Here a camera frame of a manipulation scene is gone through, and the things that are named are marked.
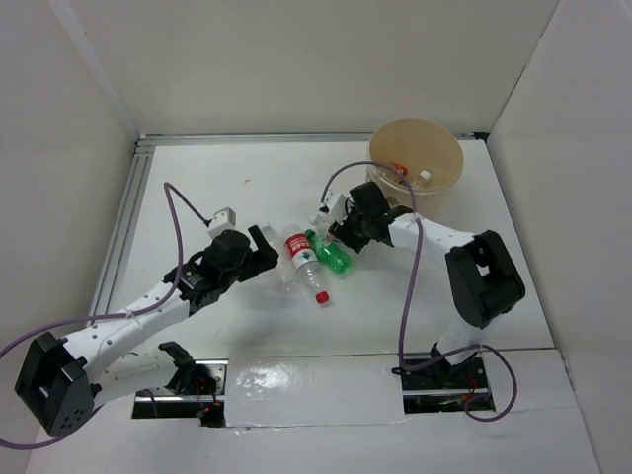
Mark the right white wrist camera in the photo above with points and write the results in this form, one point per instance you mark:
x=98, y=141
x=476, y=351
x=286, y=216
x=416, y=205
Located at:
x=333, y=201

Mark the red cola bottle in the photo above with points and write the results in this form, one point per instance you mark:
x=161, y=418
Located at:
x=399, y=169

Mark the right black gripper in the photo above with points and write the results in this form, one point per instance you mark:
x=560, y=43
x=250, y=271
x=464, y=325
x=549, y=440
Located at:
x=343, y=232

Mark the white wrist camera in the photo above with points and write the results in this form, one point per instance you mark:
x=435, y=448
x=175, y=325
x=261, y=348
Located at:
x=223, y=219
x=333, y=201

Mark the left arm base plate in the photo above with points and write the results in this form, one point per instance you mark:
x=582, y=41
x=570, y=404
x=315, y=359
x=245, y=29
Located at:
x=200, y=400

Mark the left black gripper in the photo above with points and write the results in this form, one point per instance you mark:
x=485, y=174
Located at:
x=259, y=261

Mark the red label water bottle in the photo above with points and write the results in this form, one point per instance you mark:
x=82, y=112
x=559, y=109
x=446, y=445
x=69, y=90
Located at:
x=305, y=262

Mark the white taped cover sheet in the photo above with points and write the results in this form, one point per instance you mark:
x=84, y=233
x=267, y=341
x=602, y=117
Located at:
x=314, y=391

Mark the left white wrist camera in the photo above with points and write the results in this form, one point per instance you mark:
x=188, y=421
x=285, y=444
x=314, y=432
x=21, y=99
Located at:
x=223, y=219

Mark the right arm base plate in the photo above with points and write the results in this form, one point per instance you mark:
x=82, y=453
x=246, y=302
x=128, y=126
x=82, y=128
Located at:
x=432, y=391

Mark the blue white label bottle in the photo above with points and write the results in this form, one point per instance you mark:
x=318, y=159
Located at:
x=322, y=222

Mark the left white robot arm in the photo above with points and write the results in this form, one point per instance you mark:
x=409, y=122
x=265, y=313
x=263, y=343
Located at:
x=63, y=381

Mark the beige paper bucket bin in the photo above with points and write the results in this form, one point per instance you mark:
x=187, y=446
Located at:
x=416, y=162

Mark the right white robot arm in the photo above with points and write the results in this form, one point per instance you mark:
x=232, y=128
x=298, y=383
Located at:
x=483, y=279

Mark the green plastic bottle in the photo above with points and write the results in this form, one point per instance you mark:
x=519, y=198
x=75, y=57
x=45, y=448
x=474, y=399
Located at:
x=329, y=253

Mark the clear bottle white cap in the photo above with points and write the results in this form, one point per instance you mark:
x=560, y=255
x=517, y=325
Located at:
x=284, y=267

